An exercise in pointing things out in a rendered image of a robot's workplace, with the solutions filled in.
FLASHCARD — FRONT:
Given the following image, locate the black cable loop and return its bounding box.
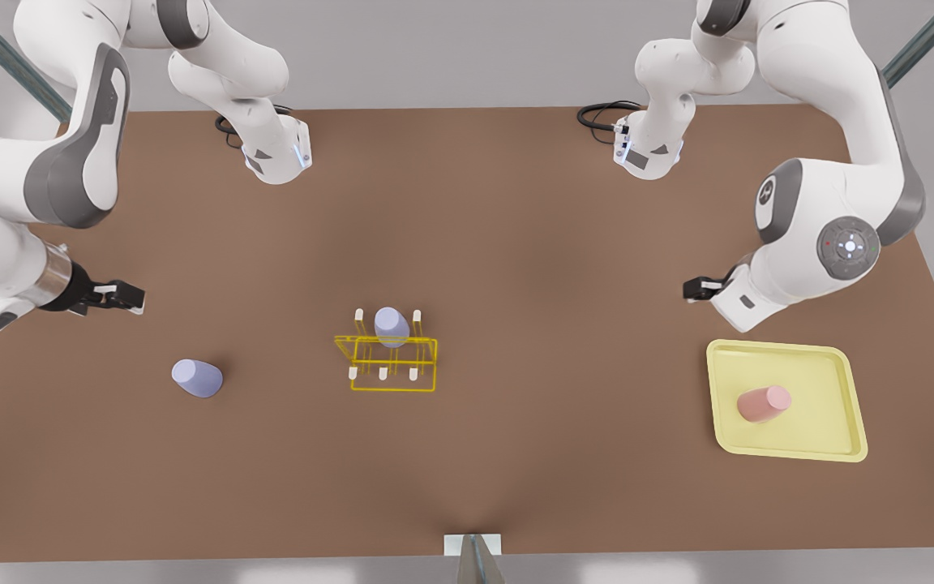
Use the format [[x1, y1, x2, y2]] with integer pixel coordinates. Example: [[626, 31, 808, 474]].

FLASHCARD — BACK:
[[215, 105, 294, 152], [576, 100, 645, 148]]

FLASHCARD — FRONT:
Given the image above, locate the pink cup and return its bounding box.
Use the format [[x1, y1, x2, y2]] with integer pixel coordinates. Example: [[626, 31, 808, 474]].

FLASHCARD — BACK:
[[737, 384, 793, 425]]

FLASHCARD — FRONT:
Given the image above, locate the yellow tray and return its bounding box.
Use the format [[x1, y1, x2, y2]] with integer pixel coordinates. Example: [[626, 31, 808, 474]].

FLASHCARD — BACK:
[[705, 338, 870, 464]]

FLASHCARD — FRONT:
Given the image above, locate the purple cup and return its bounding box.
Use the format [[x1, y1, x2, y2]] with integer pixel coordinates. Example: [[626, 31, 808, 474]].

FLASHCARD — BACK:
[[171, 359, 225, 400], [373, 306, 412, 350]]

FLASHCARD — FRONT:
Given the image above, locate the white frame post foot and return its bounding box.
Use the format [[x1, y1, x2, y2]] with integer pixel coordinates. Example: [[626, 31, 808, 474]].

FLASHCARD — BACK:
[[443, 533, 503, 557]]

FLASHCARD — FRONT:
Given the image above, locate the silver frame post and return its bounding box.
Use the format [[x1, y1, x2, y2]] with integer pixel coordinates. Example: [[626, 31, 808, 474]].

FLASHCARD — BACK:
[[880, 0, 934, 88], [0, 0, 73, 123], [456, 534, 508, 584]]

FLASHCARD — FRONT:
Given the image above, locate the yellow wire cup rack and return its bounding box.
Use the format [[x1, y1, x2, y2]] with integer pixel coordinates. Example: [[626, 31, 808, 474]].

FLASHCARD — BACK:
[[334, 307, 439, 394]]

